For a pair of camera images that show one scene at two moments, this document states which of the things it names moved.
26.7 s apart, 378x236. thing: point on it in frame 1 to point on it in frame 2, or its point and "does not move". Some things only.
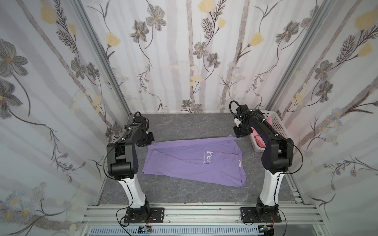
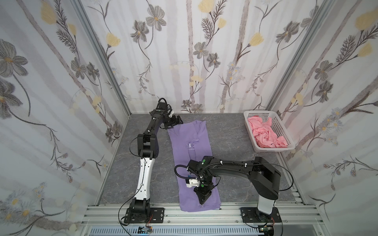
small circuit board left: (144, 230) does not move
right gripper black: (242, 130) to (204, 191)
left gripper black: (140, 143) to (173, 121)
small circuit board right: (267, 229) does not move
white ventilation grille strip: (176, 231) does not move
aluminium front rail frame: (203, 214) does not move
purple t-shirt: (212, 161) to (191, 142)
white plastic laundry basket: (257, 141) does not move
